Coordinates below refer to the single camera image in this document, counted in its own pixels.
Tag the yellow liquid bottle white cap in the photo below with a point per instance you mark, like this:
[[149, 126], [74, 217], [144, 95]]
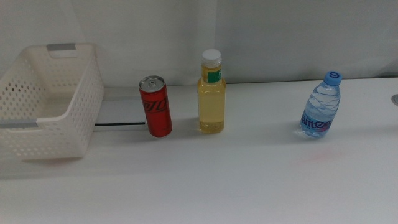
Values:
[[211, 105]]

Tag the red soda can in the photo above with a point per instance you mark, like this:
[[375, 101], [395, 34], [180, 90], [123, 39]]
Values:
[[157, 115]]

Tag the clear water bottle blue cap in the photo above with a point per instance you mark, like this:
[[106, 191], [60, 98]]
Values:
[[320, 109]]

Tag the white backdrop curtain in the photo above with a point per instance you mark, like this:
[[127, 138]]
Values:
[[280, 37]]

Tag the white perforated plastic basket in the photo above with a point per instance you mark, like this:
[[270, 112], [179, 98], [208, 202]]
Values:
[[84, 109]]

